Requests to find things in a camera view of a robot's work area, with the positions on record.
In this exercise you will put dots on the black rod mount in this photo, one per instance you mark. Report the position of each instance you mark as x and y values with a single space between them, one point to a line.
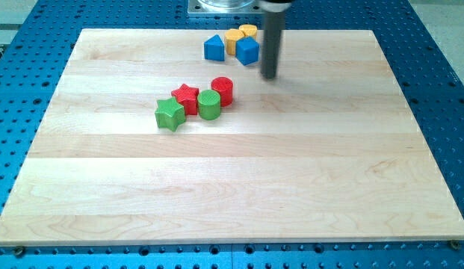
275 6

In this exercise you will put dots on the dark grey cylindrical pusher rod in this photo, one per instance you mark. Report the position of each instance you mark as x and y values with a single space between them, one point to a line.
273 24

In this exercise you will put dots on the yellow cylinder block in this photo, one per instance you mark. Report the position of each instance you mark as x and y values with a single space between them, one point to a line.
249 30

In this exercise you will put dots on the blue cube block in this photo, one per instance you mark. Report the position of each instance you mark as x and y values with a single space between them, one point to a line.
247 51

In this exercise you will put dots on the blue triangle block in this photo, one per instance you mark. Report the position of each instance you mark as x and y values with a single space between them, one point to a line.
213 49

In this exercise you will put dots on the red cylinder block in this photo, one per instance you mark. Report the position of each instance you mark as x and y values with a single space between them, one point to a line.
224 86

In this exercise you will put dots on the green cylinder block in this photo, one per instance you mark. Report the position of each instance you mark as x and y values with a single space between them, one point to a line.
209 106

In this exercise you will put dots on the red star block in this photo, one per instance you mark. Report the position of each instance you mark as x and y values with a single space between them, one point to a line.
187 97

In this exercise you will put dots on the green star block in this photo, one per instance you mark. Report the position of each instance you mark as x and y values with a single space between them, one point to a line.
169 114

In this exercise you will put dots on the light wooden board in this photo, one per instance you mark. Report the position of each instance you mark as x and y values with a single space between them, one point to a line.
328 151

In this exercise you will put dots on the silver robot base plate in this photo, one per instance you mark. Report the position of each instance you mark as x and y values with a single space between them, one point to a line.
208 7

